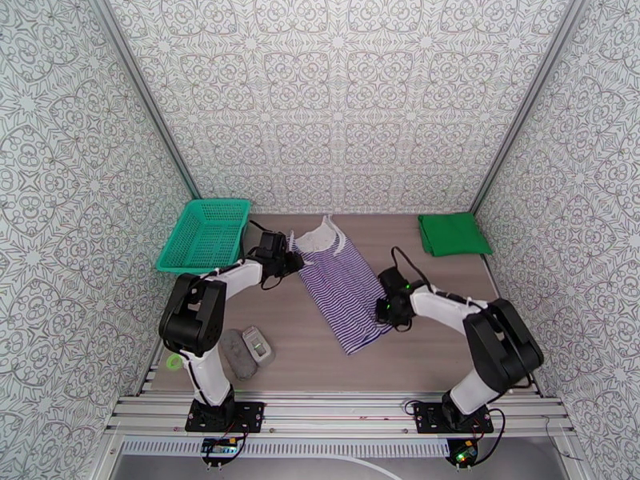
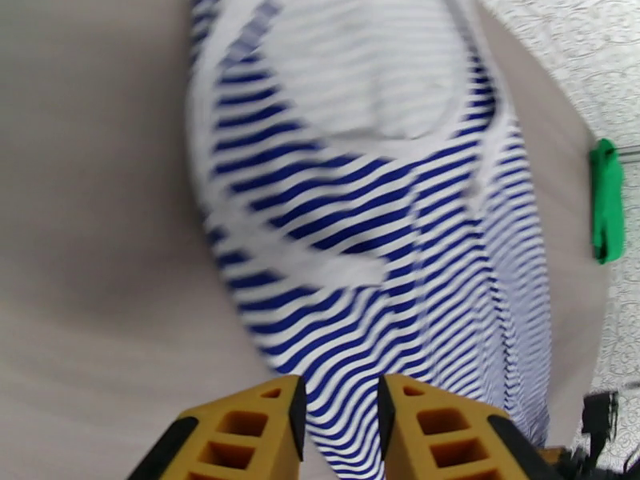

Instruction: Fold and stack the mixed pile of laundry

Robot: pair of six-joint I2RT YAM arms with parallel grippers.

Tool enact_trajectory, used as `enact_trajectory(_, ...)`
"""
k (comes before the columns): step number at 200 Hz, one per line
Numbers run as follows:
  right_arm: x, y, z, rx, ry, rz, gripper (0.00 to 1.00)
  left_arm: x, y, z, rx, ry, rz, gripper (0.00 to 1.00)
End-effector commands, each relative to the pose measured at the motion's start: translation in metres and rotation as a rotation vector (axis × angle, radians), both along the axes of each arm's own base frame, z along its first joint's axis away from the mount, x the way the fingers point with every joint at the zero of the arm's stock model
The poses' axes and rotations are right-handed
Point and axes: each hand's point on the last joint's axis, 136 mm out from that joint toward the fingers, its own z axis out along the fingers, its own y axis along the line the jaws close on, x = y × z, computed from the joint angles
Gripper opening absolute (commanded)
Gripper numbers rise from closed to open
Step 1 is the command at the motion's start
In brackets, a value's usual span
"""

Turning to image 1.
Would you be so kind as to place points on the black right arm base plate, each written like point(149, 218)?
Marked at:
point(425, 418)

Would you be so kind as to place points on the purple white striped tank top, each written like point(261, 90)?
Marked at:
point(340, 293)

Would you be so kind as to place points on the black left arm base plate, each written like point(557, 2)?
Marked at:
point(250, 416)

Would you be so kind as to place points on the green plastic laundry basket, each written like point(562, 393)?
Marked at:
point(210, 233)

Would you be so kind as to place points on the aluminium corner post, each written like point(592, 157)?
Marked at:
point(525, 98)
point(145, 98)

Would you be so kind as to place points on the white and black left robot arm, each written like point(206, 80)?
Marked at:
point(212, 378)

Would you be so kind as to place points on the white handheld device green light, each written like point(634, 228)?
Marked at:
point(258, 346)

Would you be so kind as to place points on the green t-shirt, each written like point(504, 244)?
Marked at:
point(455, 233)

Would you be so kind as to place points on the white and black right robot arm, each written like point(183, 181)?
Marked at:
point(475, 388)

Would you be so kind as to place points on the aluminium rail frame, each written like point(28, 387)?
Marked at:
point(340, 411)

